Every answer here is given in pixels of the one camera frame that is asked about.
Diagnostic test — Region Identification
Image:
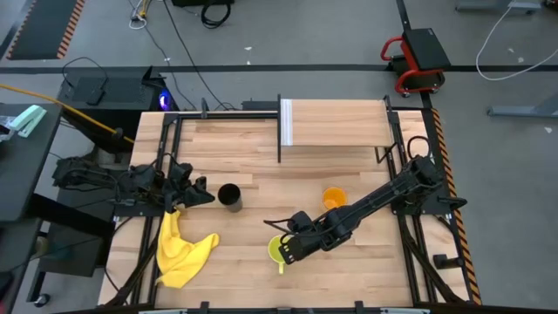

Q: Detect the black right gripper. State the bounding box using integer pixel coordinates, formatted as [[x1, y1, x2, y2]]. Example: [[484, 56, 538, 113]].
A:
[[278, 211, 339, 266]]

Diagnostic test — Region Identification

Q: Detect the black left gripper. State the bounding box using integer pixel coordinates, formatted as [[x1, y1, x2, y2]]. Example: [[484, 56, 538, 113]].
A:
[[165, 161, 216, 207]]

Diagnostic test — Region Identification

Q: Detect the yellow-green mug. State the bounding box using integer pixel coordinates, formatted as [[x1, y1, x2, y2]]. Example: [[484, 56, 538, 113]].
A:
[[267, 235, 290, 276]]

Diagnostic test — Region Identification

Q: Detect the tall black cup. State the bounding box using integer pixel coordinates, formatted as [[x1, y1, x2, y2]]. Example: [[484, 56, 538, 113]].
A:
[[217, 182, 243, 214]]

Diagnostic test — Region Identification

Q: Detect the orange mug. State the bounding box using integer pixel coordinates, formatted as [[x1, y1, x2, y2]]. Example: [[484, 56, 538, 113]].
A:
[[321, 186, 349, 211]]

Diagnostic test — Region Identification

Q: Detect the wooden shelf with black legs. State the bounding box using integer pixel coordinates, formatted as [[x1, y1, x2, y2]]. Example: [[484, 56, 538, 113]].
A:
[[276, 93, 396, 165]]

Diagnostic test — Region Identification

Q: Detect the yellow cloth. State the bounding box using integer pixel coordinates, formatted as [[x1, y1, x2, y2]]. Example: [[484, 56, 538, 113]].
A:
[[155, 208, 221, 290]]

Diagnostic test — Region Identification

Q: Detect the black computer tower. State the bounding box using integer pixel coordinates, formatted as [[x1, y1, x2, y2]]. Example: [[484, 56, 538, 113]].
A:
[[57, 65, 180, 154]]

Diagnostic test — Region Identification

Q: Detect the small black device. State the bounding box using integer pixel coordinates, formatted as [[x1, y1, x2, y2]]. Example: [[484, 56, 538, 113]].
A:
[[85, 88, 106, 106]]

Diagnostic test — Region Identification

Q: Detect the black clamp knob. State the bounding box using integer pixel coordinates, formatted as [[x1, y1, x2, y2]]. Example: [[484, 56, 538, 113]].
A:
[[432, 253, 465, 270]]

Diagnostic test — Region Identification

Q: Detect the orange black hazard tape strip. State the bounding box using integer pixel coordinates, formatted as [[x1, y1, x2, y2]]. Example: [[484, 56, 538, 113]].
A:
[[431, 108, 483, 306]]

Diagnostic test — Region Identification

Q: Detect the black side desk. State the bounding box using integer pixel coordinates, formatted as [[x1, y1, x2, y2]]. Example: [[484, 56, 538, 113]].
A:
[[0, 103, 63, 223]]

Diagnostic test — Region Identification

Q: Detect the mint green stapler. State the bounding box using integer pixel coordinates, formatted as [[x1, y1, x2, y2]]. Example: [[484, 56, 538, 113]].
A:
[[9, 104, 48, 139]]

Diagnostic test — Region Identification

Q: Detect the clear plastic bag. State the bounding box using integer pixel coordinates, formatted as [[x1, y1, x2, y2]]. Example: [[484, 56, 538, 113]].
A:
[[0, 114, 18, 141]]

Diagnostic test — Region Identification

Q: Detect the black mat with orange stripes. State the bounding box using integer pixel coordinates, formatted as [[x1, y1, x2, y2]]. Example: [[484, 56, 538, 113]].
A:
[[5, 0, 86, 61]]

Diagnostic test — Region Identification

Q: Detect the red and black rolling stool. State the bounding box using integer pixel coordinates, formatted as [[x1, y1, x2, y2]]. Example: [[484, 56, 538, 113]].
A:
[[380, 27, 453, 99]]

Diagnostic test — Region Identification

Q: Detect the grey table foot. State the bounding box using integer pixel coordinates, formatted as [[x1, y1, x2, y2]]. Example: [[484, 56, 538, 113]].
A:
[[454, 0, 544, 14], [487, 93, 558, 119]]

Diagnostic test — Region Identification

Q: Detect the black metal table frame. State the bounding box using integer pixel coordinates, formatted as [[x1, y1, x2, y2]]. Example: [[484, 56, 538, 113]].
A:
[[102, 94, 474, 309]]

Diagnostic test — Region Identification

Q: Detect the long black floor cable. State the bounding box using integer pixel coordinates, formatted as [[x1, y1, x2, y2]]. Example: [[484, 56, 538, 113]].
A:
[[161, 0, 239, 112]]

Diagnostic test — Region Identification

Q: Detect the yellow cable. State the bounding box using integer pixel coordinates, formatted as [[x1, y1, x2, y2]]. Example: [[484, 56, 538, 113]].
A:
[[0, 83, 135, 145]]

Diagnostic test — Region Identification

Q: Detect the coiled black cable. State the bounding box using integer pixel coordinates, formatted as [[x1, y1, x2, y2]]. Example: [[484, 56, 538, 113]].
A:
[[200, 2, 233, 31]]

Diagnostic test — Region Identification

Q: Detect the small white cable bundle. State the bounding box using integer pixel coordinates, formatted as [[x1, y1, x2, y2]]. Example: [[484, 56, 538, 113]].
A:
[[127, 0, 153, 31]]

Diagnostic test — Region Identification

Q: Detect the long white floor cable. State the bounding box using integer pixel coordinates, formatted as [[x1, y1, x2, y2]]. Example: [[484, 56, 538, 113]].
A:
[[474, 0, 558, 82]]

